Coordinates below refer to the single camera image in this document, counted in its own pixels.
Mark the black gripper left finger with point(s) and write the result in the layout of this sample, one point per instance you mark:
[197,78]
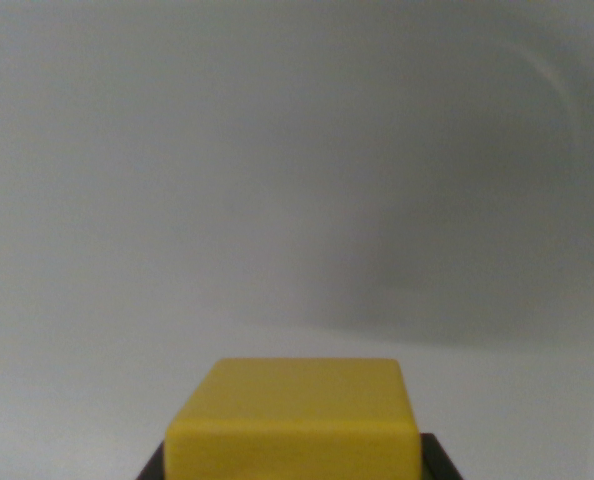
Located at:
[153,466]

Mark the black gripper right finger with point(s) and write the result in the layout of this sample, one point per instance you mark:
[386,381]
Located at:
[439,462]

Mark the yellow cube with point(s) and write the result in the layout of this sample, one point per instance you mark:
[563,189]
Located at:
[292,425]

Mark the grey plastic bin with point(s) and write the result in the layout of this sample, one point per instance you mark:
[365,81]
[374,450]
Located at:
[227,175]

